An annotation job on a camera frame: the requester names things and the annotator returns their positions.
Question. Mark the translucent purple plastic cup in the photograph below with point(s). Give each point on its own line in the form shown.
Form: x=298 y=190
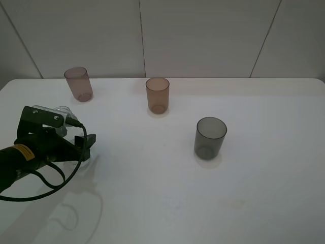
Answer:
x=79 y=83

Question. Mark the translucent grey plastic cup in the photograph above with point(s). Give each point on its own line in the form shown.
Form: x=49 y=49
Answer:
x=210 y=134

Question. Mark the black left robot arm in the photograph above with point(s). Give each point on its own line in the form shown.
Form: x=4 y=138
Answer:
x=11 y=172

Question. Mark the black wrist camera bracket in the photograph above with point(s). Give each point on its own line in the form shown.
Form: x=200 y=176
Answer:
x=32 y=120

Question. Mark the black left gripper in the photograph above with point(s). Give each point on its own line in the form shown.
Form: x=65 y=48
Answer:
x=36 y=144

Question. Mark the translucent orange plastic cup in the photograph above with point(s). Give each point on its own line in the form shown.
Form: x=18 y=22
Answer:
x=157 y=89

